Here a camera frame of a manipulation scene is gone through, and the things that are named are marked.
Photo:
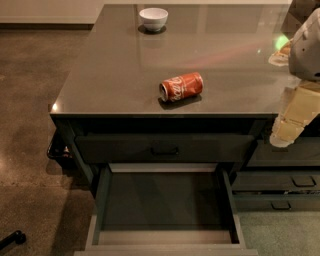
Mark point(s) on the closed top drawer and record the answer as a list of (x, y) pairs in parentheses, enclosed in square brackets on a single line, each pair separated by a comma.
[(135, 148)]

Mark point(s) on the black drawer handle upper right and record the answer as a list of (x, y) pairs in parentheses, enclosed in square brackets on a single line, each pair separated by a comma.
[(304, 181)]

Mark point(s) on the black wire basket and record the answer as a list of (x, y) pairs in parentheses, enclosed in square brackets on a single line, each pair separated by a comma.
[(58, 151)]

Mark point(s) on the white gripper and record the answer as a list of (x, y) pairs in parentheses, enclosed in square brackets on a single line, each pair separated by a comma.
[(306, 53)]

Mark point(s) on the black object on floor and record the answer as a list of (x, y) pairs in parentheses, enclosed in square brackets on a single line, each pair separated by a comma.
[(17, 237)]

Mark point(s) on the black drawer handle lower right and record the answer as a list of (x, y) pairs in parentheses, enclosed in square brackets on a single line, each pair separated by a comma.
[(281, 205)]

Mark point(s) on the right side drawer unit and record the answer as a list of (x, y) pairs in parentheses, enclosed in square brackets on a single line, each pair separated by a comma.
[(267, 176)]

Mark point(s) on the black drawer handle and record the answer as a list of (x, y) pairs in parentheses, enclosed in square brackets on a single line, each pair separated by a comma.
[(281, 205), (169, 152), (304, 181)]

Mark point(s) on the black top drawer handle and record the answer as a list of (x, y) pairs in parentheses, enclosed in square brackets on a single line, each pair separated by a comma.
[(169, 152)]

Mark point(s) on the dark drawer cabinet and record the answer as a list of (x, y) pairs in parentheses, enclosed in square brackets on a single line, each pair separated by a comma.
[(113, 87)]

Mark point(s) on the open middle drawer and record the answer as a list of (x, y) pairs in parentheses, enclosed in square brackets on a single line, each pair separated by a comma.
[(164, 210)]

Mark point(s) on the white ceramic bowl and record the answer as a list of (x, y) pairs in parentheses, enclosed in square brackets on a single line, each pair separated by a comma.
[(153, 19)]

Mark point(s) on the red coke can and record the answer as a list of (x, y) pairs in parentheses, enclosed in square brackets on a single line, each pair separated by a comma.
[(181, 87)]

